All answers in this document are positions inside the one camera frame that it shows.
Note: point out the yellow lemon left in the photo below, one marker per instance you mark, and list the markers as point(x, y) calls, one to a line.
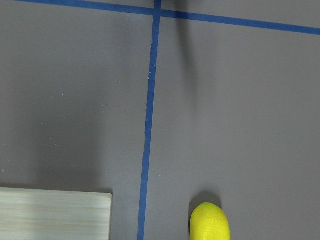
point(209, 222)

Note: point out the wooden cutting board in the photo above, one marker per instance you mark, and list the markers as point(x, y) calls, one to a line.
point(34, 214)

